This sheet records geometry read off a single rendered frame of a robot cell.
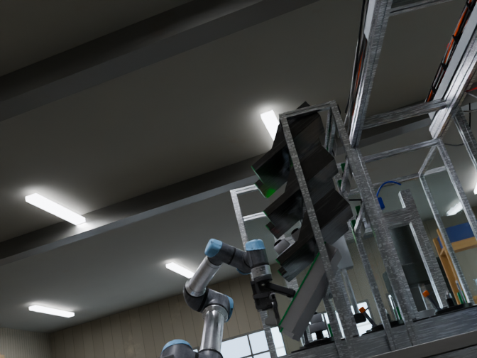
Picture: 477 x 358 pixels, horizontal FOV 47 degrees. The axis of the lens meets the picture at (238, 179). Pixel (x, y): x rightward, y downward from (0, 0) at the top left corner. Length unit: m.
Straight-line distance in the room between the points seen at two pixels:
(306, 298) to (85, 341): 10.79
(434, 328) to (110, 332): 10.37
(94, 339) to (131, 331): 0.84
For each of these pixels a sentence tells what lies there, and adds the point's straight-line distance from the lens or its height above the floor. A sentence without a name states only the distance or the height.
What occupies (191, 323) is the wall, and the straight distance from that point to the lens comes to 11.32.
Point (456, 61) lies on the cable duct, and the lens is 2.93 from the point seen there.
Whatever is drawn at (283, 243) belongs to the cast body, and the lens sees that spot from 1.72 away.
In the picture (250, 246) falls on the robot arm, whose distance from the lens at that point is 2.18.
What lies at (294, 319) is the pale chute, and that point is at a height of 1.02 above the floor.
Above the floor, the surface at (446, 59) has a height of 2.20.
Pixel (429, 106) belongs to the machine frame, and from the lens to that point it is 3.14.
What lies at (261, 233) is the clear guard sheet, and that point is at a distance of 3.61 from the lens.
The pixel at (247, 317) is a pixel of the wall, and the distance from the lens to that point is 10.98.
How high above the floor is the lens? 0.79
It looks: 23 degrees up
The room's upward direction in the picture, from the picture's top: 14 degrees counter-clockwise
